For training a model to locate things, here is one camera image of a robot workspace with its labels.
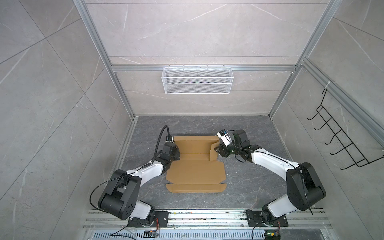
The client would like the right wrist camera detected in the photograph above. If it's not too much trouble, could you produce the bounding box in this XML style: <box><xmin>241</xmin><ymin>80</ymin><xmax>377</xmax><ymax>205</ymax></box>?
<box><xmin>217</xmin><ymin>129</ymin><xmax>251</xmax><ymax>149</ymax></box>

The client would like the white cable duct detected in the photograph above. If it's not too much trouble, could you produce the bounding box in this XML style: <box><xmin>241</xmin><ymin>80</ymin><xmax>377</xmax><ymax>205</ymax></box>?
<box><xmin>90</xmin><ymin>229</ymin><xmax>266</xmax><ymax>240</ymax></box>

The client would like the brown cardboard box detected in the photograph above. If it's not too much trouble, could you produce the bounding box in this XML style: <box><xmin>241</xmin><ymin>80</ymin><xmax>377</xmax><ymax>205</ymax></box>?
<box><xmin>166</xmin><ymin>136</ymin><xmax>227</xmax><ymax>194</ymax></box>

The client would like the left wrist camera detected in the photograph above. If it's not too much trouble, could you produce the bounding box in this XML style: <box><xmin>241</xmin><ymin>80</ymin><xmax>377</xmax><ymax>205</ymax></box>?
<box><xmin>166</xmin><ymin>135</ymin><xmax>174</xmax><ymax>143</ymax></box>

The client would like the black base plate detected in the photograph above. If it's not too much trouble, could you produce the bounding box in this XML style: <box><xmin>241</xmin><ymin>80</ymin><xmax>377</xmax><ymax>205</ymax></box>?
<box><xmin>128</xmin><ymin>211</ymin><xmax>169</xmax><ymax>228</ymax></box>
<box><xmin>245</xmin><ymin>210</ymin><xmax>289</xmax><ymax>228</ymax></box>

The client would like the aluminium mounting rail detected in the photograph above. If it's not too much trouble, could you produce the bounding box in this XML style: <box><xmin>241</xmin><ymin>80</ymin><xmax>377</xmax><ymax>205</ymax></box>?
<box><xmin>80</xmin><ymin>208</ymin><xmax>332</xmax><ymax>230</ymax></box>

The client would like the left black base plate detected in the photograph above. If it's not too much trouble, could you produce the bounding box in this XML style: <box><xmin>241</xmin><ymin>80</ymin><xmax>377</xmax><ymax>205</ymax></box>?
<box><xmin>128</xmin><ymin>211</ymin><xmax>169</xmax><ymax>228</ymax></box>

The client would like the white wire mesh basket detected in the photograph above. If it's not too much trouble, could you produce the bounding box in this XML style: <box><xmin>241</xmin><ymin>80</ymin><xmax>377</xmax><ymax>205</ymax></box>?
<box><xmin>162</xmin><ymin>67</ymin><xmax>234</xmax><ymax>95</ymax></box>

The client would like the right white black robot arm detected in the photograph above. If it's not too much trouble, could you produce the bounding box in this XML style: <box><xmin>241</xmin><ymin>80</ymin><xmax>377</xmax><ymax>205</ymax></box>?
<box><xmin>215</xmin><ymin>143</ymin><xmax>326</xmax><ymax>225</ymax></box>

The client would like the black wire hook rack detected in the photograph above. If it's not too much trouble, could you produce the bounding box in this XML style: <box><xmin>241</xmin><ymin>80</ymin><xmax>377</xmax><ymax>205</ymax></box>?
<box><xmin>307</xmin><ymin>89</ymin><xmax>384</xmax><ymax>170</ymax></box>

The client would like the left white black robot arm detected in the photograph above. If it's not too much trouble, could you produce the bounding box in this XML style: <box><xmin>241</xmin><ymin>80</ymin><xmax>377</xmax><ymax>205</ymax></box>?
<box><xmin>98</xmin><ymin>142</ymin><xmax>180</xmax><ymax>225</ymax></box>

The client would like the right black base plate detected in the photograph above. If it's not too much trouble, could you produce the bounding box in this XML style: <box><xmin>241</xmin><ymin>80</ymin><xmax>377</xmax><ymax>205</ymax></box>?
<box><xmin>245</xmin><ymin>210</ymin><xmax>289</xmax><ymax>228</ymax></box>

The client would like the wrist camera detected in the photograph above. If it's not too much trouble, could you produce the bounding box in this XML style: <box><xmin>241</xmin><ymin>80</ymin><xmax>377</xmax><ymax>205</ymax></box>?
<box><xmin>166</xmin><ymin>135</ymin><xmax>174</xmax><ymax>143</ymax></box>
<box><xmin>217</xmin><ymin>129</ymin><xmax>251</xmax><ymax>149</ymax></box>

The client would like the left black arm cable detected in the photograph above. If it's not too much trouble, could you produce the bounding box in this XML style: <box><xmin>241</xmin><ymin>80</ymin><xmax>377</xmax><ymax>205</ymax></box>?
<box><xmin>89</xmin><ymin>125</ymin><xmax>171</xmax><ymax>211</ymax></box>

